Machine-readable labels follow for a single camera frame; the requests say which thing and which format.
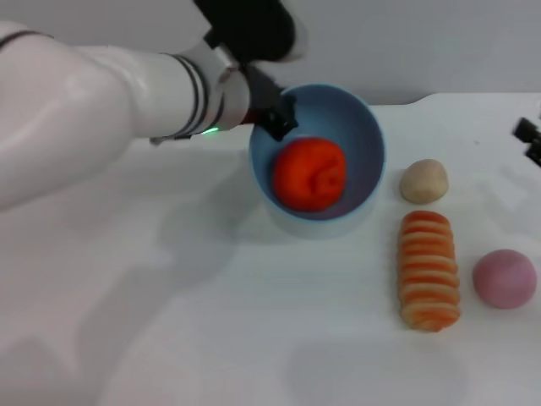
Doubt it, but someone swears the orange toy fruit with stem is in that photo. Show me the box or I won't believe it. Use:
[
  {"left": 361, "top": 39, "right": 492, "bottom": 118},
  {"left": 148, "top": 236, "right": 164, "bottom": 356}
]
[{"left": 272, "top": 137, "right": 347, "bottom": 212}]

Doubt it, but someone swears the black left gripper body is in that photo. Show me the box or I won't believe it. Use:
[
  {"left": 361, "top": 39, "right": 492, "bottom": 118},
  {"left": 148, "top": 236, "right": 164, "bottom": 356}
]
[{"left": 247, "top": 63, "right": 282, "bottom": 123}]

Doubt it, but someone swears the left arm connector cable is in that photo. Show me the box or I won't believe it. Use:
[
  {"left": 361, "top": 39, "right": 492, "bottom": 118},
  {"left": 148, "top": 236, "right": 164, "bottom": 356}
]
[{"left": 149, "top": 134, "right": 191, "bottom": 147}]

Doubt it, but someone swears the blue bowl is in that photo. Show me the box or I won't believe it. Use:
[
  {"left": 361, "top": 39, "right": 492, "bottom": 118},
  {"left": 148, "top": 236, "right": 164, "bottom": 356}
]
[{"left": 248, "top": 83, "right": 386, "bottom": 240}]

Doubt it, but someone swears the orange striped bread loaf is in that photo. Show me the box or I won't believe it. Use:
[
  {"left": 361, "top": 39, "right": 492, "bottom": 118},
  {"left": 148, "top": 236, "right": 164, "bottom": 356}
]
[{"left": 396, "top": 210, "right": 462, "bottom": 333}]

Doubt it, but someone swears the beige round bun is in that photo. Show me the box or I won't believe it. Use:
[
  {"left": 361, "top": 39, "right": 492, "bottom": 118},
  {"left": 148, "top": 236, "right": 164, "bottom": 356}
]
[{"left": 399, "top": 158, "right": 449, "bottom": 206}]

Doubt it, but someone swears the pink round bun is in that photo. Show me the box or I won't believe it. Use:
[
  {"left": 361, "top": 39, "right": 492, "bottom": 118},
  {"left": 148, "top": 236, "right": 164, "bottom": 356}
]
[{"left": 472, "top": 249, "right": 538, "bottom": 311}]

